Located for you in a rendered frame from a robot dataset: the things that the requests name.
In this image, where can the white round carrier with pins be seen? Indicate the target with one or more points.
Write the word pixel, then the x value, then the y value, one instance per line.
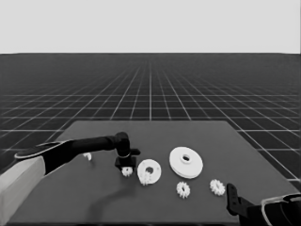
pixel 155 166

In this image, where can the white toothed gear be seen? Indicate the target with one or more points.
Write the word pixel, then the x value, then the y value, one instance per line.
pixel 124 172
pixel 180 188
pixel 214 185
pixel 143 180

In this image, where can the large thick white disc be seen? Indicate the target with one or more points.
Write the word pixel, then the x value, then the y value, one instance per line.
pixel 178 163

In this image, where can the small white T-shaped piece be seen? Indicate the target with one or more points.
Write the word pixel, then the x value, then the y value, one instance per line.
pixel 88 156

